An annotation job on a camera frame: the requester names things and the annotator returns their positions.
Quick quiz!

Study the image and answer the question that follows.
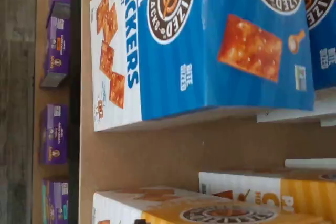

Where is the yellow white pretzel crackers box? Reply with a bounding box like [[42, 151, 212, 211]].
[[198, 167, 336, 217], [92, 186, 328, 224]]

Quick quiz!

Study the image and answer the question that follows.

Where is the blue white pretzel crackers box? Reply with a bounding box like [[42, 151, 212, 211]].
[[301, 0, 336, 127], [89, 0, 315, 132]]

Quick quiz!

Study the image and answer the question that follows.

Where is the wooden shelf board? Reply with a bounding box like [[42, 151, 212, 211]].
[[80, 0, 336, 224]]

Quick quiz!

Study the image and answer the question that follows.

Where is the black metal shelf rack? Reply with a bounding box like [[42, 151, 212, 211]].
[[68, 0, 82, 224]]

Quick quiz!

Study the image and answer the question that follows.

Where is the purple snack boxes group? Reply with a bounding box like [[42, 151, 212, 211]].
[[31, 0, 71, 224]]

